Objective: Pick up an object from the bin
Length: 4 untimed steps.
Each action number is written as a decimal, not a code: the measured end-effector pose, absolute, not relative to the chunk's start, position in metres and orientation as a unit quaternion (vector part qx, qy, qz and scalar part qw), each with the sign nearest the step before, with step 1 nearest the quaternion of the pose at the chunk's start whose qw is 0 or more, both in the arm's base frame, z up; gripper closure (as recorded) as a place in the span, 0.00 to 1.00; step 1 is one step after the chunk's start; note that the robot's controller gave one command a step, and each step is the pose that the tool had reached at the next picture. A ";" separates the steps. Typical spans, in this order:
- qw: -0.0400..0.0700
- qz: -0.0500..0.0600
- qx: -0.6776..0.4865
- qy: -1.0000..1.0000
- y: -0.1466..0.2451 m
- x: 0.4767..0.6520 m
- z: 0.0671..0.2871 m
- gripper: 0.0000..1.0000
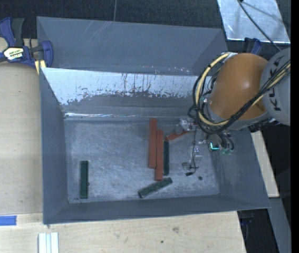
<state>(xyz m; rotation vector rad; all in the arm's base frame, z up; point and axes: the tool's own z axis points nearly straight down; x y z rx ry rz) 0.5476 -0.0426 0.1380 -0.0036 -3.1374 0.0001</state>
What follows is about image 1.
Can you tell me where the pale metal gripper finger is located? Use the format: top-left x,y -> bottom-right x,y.
181,145 -> 203,169
176,117 -> 198,135

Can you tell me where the dark green flat block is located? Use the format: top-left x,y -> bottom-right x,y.
163,140 -> 170,176
138,177 -> 173,199
79,160 -> 90,200

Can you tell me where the grey metal bin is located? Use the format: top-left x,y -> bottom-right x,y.
36,16 -> 272,225

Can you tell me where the black cylinder on white bracket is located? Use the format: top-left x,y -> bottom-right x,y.
248,118 -> 275,133

